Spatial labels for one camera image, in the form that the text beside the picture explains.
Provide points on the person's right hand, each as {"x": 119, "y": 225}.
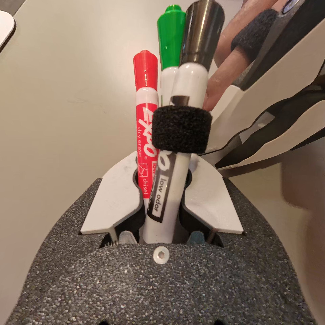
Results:
{"x": 228, "y": 68}

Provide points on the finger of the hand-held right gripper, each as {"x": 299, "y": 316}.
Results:
{"x": 284, "y": 81}
{"x": 299, "y": 134}

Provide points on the black marker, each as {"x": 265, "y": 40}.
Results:
{"x": 188, "y": 81}

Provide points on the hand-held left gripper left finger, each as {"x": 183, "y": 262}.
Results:
{"x": 114, "y": 200}

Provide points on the red marker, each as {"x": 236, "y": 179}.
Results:
{"x": 146, "y": 101}

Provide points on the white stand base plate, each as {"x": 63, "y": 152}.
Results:
{"x": 5, "y": 28}

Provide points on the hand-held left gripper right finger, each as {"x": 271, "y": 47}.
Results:
{"x": 213, "y": 203}

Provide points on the green marker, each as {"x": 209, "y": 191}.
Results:
{"x": 171, "y": 40}

